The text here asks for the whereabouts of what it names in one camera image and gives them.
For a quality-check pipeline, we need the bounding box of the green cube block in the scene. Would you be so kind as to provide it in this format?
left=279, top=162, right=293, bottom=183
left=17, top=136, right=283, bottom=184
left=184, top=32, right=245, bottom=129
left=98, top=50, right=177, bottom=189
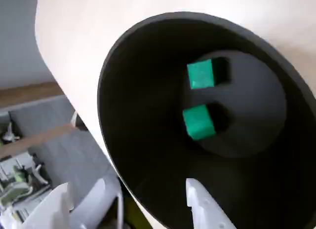
left=182, top=103, right=230, bottom=141
left=187, top=57, right=232, bottom=90

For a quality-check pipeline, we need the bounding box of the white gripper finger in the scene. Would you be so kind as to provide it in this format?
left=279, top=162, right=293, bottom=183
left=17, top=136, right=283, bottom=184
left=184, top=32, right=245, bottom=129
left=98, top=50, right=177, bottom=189
left=185, top=177, right=238, bottom=229
left=23, top=176, right=121, bottom=229

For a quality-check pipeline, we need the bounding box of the wooden frame grey partition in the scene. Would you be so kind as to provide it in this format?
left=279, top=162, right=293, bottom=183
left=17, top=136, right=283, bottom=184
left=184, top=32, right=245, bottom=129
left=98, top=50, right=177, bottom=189
left=0, top=82, right=112, bottom=163

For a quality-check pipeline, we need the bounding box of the black pot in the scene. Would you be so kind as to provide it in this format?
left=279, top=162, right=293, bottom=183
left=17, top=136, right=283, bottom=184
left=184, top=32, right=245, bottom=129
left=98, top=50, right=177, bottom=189
left=97, top=11, right=316, bottom=229

